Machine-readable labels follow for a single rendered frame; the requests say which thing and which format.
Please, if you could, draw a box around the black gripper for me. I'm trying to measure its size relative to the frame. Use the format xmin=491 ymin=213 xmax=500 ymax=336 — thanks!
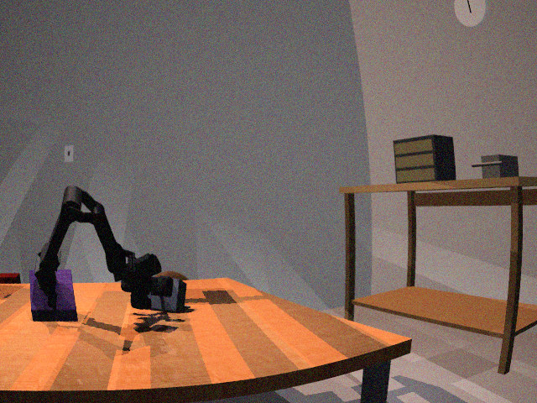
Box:
xmin=121 ymin=276 xmax=174 ymax=297

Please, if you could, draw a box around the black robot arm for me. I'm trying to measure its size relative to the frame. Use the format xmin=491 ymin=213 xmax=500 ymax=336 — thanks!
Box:
xmin=34 ymin=186 xmax=161 ymax=310

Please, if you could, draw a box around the grey sloped panel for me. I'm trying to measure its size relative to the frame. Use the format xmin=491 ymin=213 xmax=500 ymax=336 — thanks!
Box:
xmin=148 ymin=278 xmax=190 ymax=312

